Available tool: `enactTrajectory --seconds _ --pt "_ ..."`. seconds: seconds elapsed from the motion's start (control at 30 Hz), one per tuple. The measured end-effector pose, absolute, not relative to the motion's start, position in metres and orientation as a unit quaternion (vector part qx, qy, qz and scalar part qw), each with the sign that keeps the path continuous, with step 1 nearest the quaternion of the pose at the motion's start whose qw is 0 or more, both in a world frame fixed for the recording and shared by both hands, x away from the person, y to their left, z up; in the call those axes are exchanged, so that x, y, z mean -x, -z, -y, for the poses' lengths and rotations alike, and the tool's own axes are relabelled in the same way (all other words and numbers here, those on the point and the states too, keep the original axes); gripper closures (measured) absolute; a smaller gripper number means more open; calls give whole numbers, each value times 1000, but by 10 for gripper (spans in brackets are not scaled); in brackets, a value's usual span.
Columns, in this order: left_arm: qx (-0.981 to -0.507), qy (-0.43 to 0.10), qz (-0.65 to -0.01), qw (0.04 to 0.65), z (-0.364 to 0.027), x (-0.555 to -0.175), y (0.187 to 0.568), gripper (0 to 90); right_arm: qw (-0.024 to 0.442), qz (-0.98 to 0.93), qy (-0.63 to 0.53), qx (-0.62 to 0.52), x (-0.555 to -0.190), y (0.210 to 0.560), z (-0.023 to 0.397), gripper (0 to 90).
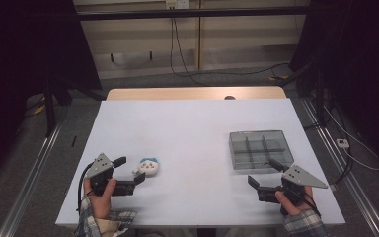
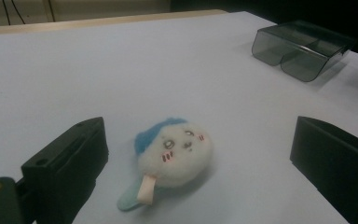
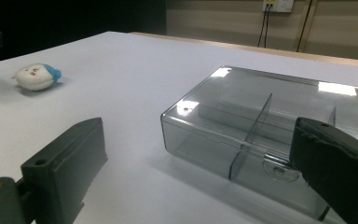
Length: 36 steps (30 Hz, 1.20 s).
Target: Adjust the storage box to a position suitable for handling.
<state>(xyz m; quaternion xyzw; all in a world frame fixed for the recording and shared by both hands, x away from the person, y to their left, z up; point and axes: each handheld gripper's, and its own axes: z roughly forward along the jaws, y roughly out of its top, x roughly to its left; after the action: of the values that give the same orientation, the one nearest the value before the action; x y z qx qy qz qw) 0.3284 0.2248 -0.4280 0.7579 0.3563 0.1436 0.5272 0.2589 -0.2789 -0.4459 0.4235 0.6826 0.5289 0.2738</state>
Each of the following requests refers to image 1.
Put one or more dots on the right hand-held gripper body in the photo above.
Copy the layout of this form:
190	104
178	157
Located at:
297	177

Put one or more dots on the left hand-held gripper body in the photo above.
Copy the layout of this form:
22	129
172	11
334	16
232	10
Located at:
99	168

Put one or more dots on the white plush toy blue hat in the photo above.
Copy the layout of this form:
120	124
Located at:
148	167

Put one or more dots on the clear plastic compartment box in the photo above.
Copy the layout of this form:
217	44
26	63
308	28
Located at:
258	148

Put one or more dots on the person's right hand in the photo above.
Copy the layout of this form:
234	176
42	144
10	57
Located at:
292	208

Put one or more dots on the person's left hand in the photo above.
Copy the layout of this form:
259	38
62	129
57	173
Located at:
100	205

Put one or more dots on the white power strip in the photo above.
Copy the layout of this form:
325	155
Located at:
342	143

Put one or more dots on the black stand leg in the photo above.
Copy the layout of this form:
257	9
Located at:
50	112

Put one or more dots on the dark round table grommet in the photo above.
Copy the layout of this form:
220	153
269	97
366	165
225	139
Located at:
229	97

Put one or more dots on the yellow floor tape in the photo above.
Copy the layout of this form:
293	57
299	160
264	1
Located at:
278	78

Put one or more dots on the wooden table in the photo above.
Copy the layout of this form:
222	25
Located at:
177	93

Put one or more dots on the black curtain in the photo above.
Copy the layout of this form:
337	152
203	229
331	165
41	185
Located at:
358	65
29	49

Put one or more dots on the black horizontal metal bar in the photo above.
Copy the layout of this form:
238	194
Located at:
177	14

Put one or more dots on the metal floor rail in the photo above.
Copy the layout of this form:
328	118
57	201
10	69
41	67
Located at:
352	184
29	184

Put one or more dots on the white wall socket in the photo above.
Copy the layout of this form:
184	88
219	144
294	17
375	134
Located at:
177	4

